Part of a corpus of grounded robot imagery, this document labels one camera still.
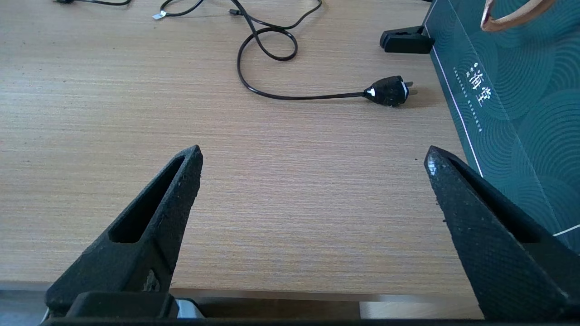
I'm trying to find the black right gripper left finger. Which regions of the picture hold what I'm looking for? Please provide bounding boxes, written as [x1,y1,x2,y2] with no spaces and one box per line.
[45,145,203,317]

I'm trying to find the black clip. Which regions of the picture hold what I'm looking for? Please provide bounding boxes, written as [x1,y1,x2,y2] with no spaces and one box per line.
[379,25,436,54]

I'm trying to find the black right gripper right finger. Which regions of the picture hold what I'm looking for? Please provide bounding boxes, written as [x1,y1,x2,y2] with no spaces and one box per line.
[424,145,580,322]

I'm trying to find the black cable bundle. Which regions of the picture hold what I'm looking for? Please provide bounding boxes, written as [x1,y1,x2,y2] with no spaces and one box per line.
[229,0,419,108]

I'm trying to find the thin black USB cable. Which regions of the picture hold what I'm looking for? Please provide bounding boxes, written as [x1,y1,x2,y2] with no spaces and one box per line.
[54,0,207,20]

